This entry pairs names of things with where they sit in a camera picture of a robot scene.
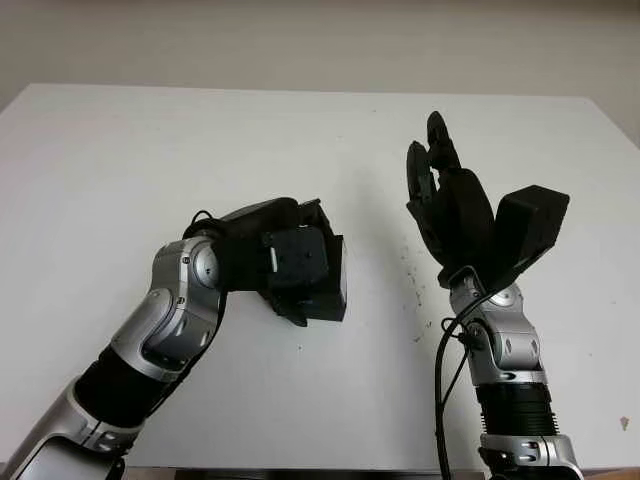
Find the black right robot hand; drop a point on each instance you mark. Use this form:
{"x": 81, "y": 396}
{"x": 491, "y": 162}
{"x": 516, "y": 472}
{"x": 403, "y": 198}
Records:
{"x": 455, "y": 210}

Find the black RealSense box lid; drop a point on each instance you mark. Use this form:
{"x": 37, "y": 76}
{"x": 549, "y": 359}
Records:
{"x": 332, "y": 280}

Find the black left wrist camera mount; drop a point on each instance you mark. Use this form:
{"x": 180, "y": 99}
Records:
{"x": 297, "y": 260}

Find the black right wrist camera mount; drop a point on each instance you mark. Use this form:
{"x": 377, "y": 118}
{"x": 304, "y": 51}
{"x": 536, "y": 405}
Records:
{"x": 530, "y": 225}

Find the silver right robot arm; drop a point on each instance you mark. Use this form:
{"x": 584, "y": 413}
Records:
{"x": 510, "y": 360}

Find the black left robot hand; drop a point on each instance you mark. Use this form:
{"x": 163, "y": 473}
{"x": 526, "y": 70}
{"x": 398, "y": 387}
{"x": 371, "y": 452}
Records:
{"x": 245, "y": 240}

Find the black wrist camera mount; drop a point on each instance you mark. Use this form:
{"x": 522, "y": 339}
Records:
{"x": 530, "y": 225}
{"x": 297, "y": 260}

